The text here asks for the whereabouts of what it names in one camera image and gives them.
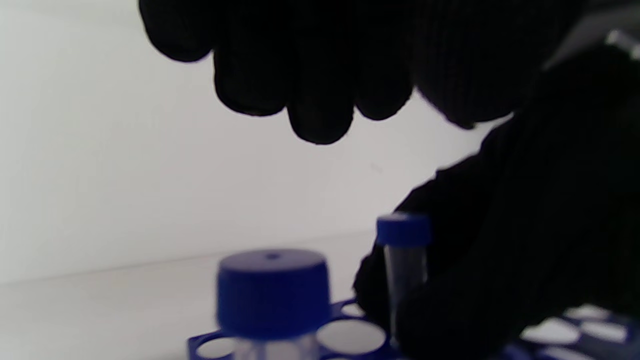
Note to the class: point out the test tube with cyan liquid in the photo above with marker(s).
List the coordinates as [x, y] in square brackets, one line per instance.
[406, 270]

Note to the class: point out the blue test tube rack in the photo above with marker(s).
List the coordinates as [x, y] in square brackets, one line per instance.
[191, 350]

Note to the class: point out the person's right hand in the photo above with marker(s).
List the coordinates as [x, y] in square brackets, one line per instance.
[525, 225]

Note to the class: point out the person's left hand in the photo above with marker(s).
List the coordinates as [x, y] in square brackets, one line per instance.
[320, 60]

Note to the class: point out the blue screw cap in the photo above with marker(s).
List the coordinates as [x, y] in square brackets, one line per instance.
[403, 229]
[272, 295]

